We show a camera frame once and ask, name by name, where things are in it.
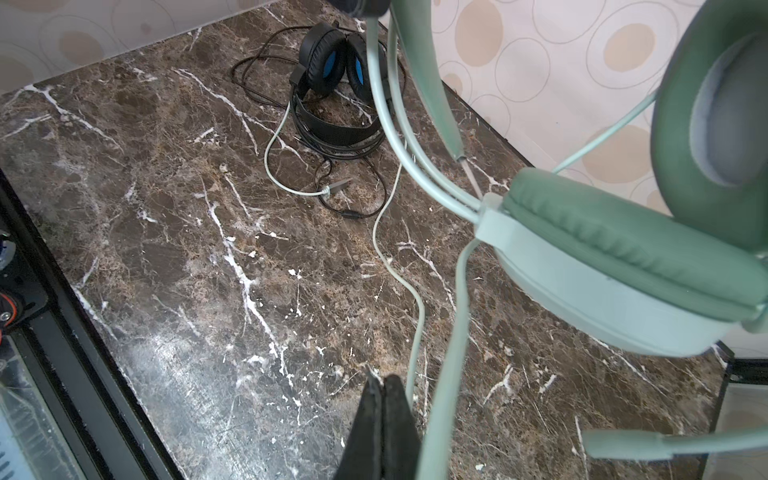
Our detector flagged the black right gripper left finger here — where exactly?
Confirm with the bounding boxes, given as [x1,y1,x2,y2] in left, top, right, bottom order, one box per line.
[334,374,384,480]

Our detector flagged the mint green headphones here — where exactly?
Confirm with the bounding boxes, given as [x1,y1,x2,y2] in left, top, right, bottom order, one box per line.
[363,0,768,463]

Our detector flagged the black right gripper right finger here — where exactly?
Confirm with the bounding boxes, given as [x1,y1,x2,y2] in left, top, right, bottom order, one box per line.
[382,375,421,480]

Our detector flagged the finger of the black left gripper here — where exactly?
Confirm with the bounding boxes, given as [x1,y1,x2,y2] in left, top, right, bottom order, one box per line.
[328,0,391,18]

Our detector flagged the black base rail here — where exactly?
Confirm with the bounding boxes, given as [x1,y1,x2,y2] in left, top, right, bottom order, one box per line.
[1,179,182,479]

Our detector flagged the black headphone cable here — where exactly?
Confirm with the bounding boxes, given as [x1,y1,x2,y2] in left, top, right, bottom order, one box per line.
[230,23,409,221]

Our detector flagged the black headphones blue accents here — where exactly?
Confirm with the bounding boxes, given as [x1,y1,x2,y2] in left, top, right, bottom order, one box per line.
[287,21,391,162]

